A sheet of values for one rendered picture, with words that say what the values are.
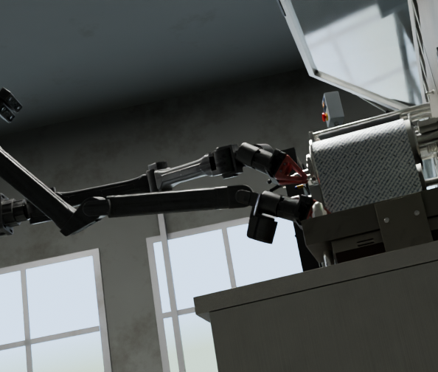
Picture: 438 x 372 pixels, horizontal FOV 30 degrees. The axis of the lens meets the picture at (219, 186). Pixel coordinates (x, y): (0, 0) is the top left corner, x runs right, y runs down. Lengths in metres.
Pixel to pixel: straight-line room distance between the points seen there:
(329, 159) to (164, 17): 3.25
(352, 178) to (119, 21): 3.33
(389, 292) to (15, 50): 4.03
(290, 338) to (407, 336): 0.23
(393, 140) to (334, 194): 0.20
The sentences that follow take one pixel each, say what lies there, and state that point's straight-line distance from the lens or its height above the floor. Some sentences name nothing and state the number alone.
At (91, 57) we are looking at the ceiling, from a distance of 5.51.
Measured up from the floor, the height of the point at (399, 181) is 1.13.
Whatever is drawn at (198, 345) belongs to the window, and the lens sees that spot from 5.45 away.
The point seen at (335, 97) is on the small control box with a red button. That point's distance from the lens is 2.78.
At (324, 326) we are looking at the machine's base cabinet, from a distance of 1.70.
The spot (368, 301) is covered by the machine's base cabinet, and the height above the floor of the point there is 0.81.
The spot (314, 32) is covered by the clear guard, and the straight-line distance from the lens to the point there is 2.90.
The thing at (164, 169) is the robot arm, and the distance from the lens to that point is 2.50.
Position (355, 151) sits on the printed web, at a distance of 2.07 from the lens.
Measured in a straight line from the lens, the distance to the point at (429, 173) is 3.13.
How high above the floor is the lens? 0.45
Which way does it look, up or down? 22 degrees up
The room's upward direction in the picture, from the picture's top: 10 degrees counter-clockwise
